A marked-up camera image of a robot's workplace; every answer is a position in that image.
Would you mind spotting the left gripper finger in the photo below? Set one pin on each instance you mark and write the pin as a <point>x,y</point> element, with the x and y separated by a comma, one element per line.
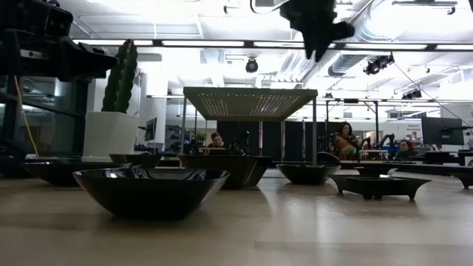
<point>90,64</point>

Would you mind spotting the black wavy square bowl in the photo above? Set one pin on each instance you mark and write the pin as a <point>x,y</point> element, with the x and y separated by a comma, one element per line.
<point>221,171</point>
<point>142,160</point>

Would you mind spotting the black small square plate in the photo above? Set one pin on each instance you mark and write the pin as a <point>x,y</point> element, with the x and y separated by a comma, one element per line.
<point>377,186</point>
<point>373,172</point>
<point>466,180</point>

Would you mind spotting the black cups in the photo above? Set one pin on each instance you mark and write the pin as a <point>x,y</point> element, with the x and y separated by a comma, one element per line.
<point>151,196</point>

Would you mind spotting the black background robot arm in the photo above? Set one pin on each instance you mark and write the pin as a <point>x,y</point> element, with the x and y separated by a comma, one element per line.
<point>386,139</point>
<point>240,146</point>

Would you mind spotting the green cactus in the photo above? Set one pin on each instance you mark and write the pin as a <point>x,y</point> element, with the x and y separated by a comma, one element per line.
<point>120,81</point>

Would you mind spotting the black ceiling spotlight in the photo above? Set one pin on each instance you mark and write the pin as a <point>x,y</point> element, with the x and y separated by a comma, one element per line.
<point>377,64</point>
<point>412,94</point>

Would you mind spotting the black framed glass cabinet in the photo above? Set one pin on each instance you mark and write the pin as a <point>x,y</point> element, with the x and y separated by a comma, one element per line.
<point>80,122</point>

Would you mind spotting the green perforated metal shelf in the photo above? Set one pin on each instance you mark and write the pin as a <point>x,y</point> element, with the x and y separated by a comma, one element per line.
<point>247,103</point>

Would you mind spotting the black computer monitor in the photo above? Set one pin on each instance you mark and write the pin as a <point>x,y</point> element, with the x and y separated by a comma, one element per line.
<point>150,129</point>
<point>441,131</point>

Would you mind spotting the person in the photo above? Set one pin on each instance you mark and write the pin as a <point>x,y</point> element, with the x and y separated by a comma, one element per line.
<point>217,140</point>
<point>343,142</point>
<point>405,147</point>

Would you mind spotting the black partition panel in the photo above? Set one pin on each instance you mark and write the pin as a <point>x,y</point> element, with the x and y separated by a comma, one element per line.
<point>271,140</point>

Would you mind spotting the small flowering plant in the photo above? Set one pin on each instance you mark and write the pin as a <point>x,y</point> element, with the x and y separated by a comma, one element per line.
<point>349,152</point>

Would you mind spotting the long ceiling light strip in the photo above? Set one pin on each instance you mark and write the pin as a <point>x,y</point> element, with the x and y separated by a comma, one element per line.
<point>203,43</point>

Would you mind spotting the small green plant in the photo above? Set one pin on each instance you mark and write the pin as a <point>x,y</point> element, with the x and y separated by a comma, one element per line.
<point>200,138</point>

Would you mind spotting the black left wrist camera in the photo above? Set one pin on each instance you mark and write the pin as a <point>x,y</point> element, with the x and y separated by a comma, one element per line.
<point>59,22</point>

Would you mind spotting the black gantry frame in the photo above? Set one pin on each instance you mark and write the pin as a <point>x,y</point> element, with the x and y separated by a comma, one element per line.
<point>351,100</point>

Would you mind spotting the black ceiling camera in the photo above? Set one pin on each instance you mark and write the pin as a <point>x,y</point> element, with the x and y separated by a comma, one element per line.
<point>251,66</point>

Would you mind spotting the black aluminium table frame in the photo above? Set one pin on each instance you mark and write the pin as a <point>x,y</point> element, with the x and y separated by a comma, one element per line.
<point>436,170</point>

